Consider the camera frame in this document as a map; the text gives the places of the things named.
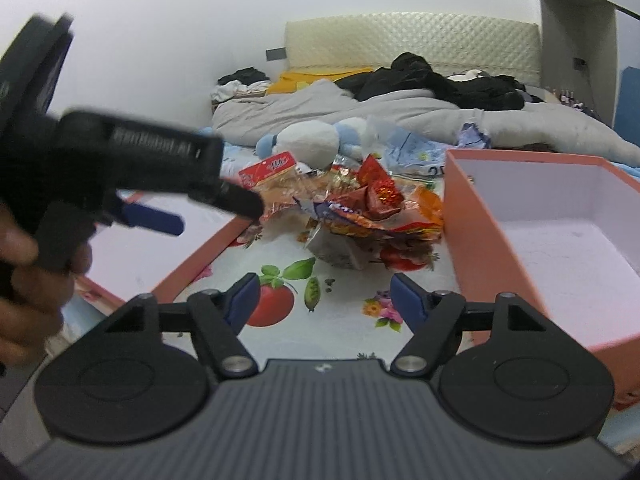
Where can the crumpled blue plastic bag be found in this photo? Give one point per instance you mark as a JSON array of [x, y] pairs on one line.
[[404, 153]]

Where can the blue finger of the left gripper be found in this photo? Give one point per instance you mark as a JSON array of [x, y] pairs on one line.
[[134, 214], [231, 197]]

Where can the black clothes pile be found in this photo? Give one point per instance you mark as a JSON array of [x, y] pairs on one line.
[[411, 72]]

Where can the grey white wardrobe cabinet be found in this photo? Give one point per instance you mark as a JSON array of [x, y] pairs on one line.
[[586, 47]]

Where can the person's left hand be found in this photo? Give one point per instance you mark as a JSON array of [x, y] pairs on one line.
[[34, 313]]

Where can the orange snack packet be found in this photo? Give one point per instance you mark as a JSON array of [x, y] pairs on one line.
[[422, 208]]

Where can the red-label dried tofu snack packet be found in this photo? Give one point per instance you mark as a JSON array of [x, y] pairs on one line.
[[281, 184]]

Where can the grey duvet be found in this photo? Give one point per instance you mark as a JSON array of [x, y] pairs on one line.
[[245, 121]]

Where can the pink box lid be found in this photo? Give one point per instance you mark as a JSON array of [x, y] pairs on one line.
[[130, 261]]

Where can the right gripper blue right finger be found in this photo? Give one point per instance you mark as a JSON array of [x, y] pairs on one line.
[[410, 300]]

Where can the white black plush toy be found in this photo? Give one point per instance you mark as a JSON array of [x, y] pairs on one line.
[[468, 75]]

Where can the folded clothes stack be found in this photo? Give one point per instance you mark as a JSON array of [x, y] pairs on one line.
[[248, 81]]

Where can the yellow pillow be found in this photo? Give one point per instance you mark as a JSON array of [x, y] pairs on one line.
[[291, 81]]

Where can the pink cardboard box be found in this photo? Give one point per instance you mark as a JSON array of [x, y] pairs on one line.
[[561, 231]]

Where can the red foil snack packet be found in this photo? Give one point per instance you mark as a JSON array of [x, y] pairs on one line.
[[377, 197]]

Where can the cream quilted headboard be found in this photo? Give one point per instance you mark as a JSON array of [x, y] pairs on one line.
[[450, 42]]

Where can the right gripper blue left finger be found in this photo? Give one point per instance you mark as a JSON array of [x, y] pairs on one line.
[[240, 301]]

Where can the white blue plush toy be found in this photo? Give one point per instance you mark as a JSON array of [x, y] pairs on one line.
[[316, 143]]

